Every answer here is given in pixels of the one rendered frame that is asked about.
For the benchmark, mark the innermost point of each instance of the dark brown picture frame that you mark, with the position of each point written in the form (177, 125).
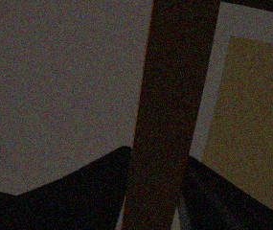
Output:
(206, 91)

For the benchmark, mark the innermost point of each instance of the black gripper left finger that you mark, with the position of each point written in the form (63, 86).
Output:
(90, 198)

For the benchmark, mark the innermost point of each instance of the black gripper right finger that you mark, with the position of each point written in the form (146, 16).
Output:
(209, 202)

